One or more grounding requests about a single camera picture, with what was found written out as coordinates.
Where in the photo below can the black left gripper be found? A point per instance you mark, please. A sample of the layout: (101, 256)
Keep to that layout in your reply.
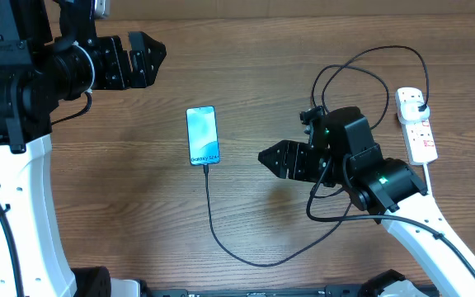
(144, 73)

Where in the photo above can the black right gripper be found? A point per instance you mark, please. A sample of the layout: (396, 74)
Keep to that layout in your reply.
(289, 160)

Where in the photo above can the Samsung Galaxy smartphone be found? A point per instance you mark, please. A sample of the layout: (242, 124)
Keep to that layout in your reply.
(202, 135)

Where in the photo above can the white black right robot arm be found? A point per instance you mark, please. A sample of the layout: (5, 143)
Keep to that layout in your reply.
(341, 151)

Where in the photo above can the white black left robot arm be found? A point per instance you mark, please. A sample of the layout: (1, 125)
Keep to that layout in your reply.
(37, 72)

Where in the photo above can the white charger plug adapter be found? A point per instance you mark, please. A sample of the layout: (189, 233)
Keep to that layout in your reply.
(409, 113)

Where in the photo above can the white power strip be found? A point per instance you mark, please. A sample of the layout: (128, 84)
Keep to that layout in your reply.
(418, 137)

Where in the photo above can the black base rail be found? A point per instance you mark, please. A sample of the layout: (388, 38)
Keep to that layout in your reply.
(346, 290)

